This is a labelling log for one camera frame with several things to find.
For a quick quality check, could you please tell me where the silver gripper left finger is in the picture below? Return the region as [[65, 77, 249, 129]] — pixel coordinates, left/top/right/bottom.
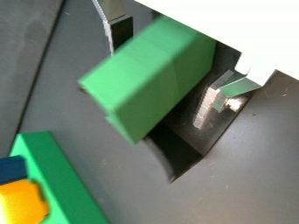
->
[[91, 0, 133, 53]]

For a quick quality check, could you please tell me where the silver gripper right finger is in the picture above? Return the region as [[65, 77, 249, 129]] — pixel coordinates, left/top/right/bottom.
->
[[192, 70, 260, 130]]

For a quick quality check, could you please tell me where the green arch block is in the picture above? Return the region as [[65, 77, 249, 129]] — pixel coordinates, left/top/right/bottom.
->
[[78, 16, 216, 144]]

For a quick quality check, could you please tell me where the black curved fixture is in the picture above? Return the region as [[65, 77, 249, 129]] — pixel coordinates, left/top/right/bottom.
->
[[144, 44, 252, 182]]

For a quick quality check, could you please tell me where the green shape sorter board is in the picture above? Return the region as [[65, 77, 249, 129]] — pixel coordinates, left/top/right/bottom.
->
[[9, 131, 109, 224]]

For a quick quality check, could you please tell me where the blue hexagonal prism block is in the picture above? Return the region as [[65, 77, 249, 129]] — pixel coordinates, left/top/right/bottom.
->
[[0, 156, 27, 185]]

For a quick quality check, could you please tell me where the yellow wedge block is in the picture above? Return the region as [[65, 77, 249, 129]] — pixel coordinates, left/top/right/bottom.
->
[[0, 179, 49, 224]]

